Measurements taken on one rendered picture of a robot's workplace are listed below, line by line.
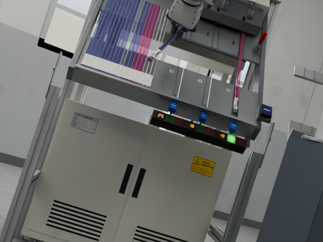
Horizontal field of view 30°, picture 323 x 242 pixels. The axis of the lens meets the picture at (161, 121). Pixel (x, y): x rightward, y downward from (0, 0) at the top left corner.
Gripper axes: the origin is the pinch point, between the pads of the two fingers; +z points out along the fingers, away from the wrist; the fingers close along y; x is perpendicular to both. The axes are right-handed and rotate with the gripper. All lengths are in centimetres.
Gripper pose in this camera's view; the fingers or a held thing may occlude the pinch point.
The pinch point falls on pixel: (177, 32)
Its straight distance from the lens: 215.7
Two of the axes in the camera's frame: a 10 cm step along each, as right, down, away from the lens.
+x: -4.2, 5.8, -7.0
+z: -2.9, 6.4, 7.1
